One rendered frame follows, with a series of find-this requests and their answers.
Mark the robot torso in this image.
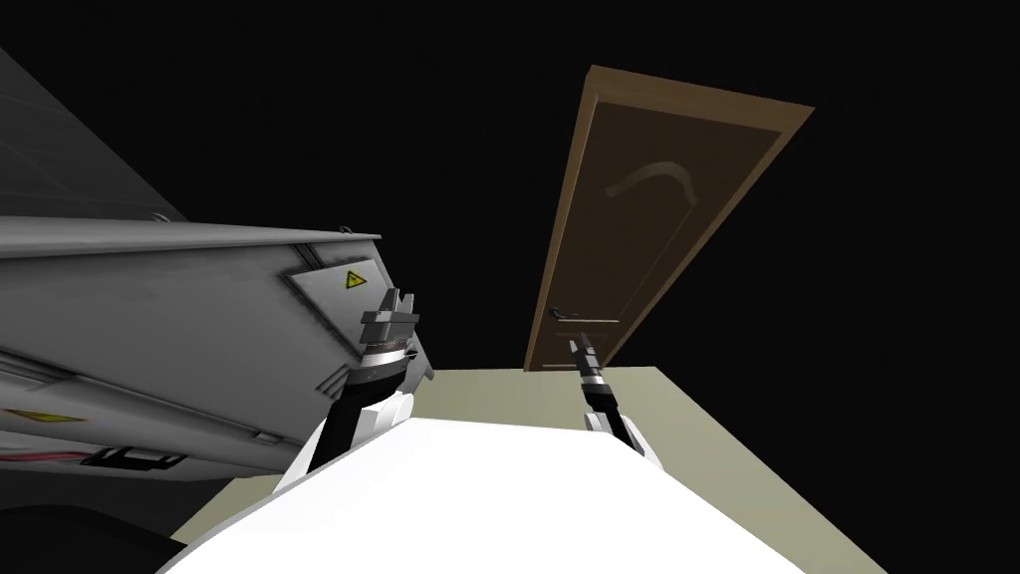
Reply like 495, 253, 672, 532
157, 416, 808, 574

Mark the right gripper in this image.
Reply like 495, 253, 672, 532
568, 333, 603, 377

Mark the brown door leaf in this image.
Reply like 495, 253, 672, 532
538, 99, 787, 371

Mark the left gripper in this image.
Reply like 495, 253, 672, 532
359, 287, 421, 347

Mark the grey metal cabinet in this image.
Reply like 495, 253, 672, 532
0, 211, 436, 484

